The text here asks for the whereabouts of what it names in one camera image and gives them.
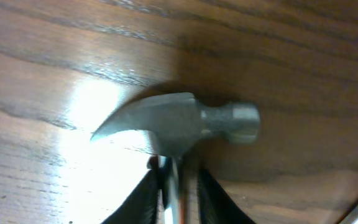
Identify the steel claw hammer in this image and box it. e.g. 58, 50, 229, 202
91, 92, 260, 223

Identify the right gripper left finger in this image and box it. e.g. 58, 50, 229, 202
102, 169, 160, 224

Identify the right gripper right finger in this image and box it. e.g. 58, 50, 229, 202
197, 168, 255, 224

